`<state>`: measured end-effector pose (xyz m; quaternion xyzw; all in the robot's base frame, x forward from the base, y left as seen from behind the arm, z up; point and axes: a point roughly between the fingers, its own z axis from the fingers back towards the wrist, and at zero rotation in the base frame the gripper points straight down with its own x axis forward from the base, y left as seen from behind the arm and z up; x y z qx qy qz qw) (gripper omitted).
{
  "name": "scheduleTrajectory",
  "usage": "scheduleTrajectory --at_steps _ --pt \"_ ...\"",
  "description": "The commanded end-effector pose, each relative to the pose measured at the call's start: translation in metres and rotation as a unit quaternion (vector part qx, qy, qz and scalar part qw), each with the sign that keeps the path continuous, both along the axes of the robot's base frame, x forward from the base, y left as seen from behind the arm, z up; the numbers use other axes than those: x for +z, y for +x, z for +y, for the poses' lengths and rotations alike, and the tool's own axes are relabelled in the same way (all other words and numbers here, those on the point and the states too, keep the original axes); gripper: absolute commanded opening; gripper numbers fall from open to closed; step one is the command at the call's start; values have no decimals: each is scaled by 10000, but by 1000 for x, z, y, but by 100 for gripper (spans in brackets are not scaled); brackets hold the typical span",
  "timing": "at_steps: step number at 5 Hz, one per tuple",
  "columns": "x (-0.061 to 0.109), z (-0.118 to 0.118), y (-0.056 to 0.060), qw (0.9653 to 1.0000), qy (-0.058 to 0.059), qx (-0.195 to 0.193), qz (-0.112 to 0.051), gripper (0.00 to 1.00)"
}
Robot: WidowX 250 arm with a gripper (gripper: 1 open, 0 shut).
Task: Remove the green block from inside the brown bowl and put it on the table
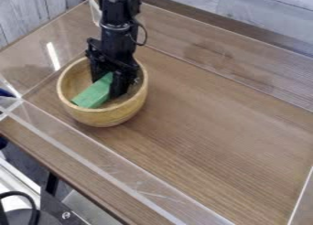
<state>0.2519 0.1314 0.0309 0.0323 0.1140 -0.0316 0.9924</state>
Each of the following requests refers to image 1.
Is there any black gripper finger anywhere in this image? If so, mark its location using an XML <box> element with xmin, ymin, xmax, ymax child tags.
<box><xmin>90</xmin><ymin>56</ymin><xmax>111</xmax><ymax>82</ymax></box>
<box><xmin>110</xmin><ymin>67</ymin><xmax>138</xmax><ymax>99</ymax></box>

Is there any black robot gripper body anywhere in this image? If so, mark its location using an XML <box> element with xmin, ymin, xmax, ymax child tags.
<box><xmin>86</xmin><ymin>37</ymin><xmax>139</xmax><ymax>68</ymax></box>

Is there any green rectangular block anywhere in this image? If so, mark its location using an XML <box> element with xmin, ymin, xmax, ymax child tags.
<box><xmin>71</xmin><ymin>72</ymin><xmax>112</xmax><ymax>109</ymax></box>

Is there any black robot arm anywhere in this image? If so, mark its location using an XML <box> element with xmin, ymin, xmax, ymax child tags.
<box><xmin>86</xmin><ymin>0</ymin><xmax>141</xmax><ymax>99</ymax></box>

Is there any light brown wooden bowl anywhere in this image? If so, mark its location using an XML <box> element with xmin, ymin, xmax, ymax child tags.
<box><xmin>56</xmin><ymin>57</ymin><xmax>150</xmax><ymax>127</ymax></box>

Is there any black table leg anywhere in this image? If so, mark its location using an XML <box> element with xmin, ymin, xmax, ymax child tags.
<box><xmin>46</xmin><ymin>173</ymin><xmax>59</xmax><ymax>196</ymax></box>

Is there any grey metal base plate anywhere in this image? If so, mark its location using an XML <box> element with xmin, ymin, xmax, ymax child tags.
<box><xmin>0</xmin><ymin>191</ymin><xmax>91</xmax><ymax>225</ymax></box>

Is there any black cable loop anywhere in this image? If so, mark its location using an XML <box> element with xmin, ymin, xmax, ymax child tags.
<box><xmin>0</xmin><ymin>190</ymin><xmax>42</xmax><ymax>225</ymax></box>

